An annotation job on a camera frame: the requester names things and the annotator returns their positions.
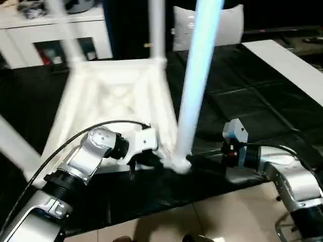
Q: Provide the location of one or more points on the white plastic table top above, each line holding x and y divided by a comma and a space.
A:
113, 95

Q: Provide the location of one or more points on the white plastic table leg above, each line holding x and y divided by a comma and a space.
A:
199, 63
17, 146
66, 32
157, 30

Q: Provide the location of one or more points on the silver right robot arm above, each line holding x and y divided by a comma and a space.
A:
295, 176

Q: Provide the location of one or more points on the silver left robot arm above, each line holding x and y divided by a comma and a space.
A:
75, 161

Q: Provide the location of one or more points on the shiny chrome stand tube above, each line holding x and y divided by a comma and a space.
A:
278, 224

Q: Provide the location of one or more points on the white flat board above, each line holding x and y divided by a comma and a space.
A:
285, 68

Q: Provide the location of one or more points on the small tan block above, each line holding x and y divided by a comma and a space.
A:
148, 45

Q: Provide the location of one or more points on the grey cushion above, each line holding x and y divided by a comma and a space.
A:
227, 27

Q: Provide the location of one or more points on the grey round bag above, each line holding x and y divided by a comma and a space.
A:
85, 5

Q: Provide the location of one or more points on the white cabinet with glass doors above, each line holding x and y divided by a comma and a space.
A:
25, 32

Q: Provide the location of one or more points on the dark clutter pile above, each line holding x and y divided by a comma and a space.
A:
32, 11

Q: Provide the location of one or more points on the thin black metal rail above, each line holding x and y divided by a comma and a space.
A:
282, 29

